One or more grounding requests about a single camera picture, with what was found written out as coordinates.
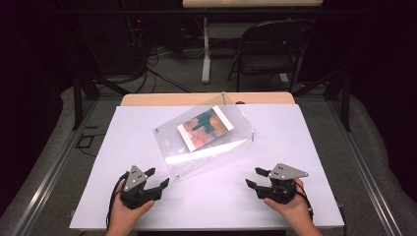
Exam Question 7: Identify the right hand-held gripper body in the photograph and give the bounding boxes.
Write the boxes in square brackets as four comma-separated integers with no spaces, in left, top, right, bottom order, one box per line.
[255,162,310,206]

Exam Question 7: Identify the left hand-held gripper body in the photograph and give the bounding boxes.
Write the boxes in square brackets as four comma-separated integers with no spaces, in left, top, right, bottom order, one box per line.
[119,164,164,210]

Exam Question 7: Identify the clear acrylic photo frame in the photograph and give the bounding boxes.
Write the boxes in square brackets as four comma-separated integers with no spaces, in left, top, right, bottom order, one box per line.
[151,91,259,183]

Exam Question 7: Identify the painted landscape photo card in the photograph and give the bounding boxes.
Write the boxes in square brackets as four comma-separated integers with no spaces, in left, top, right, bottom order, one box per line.
[176,105,235,153]

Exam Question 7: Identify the person's right hand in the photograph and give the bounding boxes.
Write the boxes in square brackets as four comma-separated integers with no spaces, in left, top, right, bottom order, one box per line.
[264,178,314,228]

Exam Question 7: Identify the person's left hand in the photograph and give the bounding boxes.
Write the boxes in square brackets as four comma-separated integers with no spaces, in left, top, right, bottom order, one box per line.
[107,182,155,230]

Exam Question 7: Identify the white table board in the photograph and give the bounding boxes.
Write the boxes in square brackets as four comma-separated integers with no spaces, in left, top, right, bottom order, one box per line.
[69,103,345,230]

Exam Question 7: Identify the wooden table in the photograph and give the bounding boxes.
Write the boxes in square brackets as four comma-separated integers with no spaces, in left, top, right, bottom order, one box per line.
[120,91,296,107]

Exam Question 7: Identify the black metal stand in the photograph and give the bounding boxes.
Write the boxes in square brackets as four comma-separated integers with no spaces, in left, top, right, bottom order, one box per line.
[72,70,131,132]
[292,65,352,133]

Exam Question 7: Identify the black folding chair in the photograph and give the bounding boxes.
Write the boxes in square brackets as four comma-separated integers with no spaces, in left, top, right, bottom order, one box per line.
[226,18,317,93]

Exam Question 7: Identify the grey padding cloth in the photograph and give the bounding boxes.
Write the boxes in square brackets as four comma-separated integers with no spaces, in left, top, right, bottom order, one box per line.
[0,86,417,236]

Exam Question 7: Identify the white-legged wooden desk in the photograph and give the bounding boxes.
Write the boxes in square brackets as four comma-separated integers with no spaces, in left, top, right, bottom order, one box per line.
[182,0,325,85]

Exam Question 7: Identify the black computer tower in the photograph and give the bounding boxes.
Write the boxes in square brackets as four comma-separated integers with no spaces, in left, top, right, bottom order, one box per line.
[77,13,146,75]

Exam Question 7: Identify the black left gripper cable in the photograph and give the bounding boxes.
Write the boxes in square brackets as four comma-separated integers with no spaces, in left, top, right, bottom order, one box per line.
[105,171,130,230]

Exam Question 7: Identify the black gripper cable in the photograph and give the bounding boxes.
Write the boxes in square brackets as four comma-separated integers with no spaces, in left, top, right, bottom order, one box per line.
[294,181,315,221]
[105,171,130,230]

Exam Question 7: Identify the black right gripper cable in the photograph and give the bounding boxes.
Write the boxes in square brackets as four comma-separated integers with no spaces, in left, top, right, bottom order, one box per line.
[294,181,315,221]

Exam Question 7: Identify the aluminium rail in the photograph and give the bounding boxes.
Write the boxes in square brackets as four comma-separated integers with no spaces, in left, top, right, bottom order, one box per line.
[328,97,405,236]
[9,97,100,236]

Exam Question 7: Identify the bundle of floor cables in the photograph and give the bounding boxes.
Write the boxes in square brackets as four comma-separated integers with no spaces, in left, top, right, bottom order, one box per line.
[129,45,195,94]

